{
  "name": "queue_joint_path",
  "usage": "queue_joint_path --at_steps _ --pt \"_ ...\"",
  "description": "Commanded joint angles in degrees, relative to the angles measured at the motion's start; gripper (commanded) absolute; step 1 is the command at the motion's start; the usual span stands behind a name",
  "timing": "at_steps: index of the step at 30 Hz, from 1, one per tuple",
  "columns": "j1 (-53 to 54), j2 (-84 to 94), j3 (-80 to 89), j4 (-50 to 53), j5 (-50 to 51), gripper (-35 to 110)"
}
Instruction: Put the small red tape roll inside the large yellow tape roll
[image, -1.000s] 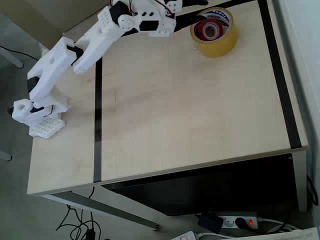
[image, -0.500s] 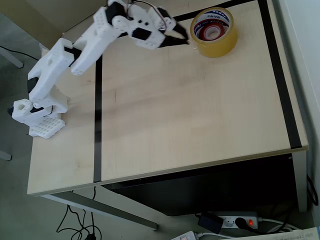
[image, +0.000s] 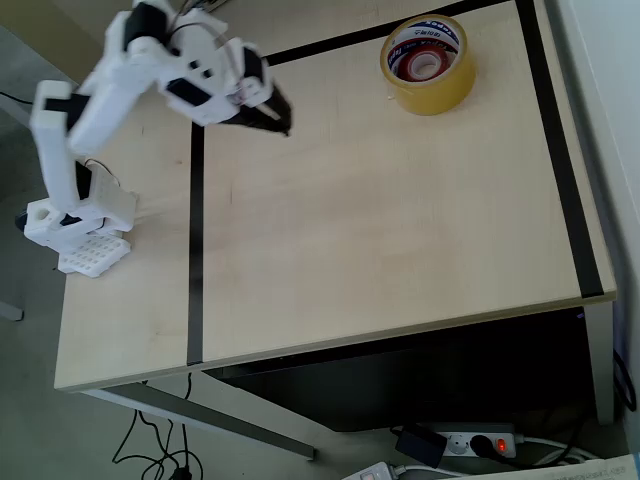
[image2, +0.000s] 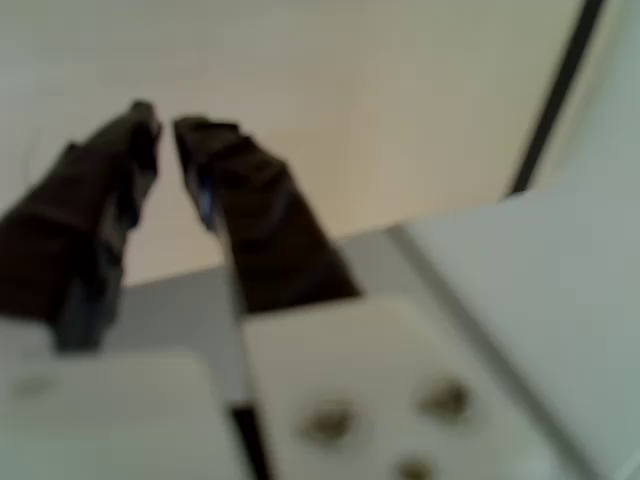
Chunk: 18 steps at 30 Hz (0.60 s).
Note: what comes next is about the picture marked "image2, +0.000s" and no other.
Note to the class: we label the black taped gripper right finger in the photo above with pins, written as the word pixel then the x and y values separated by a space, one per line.
pixel 275 235

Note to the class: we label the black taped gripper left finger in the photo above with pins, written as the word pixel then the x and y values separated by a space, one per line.
pixel 65 235

